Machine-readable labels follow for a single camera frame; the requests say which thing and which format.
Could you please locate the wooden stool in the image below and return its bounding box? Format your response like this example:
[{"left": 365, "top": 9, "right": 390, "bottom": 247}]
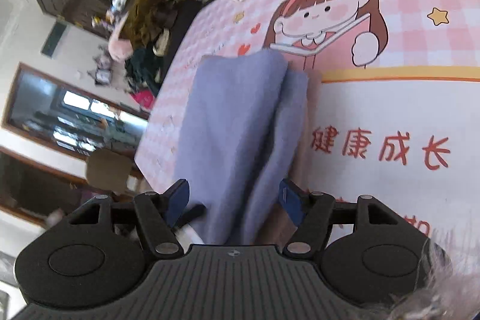
[{"left": 85, "top": 149, "right": 144, "bottom": 194}]

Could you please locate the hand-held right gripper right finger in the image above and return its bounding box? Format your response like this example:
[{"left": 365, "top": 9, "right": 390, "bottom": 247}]
[{"left": 278, "top": 179, "right": 404, "bottom": 258}]

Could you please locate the wood framed mirror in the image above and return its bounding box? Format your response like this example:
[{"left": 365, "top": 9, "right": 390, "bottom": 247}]
[{"left": 1, "top": 63, "right": 151, "bottom": 160}]

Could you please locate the pink checked printed desk mat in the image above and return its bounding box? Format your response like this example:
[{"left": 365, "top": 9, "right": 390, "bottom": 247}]
[{"left": 133, "top": 0, "right": 480, "bottom": 268}]

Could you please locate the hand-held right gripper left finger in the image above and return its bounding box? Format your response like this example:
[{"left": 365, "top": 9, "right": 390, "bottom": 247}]
[{"left": 67, "top": 178, "right": 190, "bottom": 258}]

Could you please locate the purple and brown sweater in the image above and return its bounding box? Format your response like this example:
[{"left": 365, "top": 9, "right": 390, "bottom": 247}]
[{"left": 172, "top": 49, "right": 324, "bottom": 246}]

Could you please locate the dark clothes pile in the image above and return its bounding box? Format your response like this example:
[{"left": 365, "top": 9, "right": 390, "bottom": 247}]
[{"left": 123, "top": 0, "right": 205, "bottom": 96}]

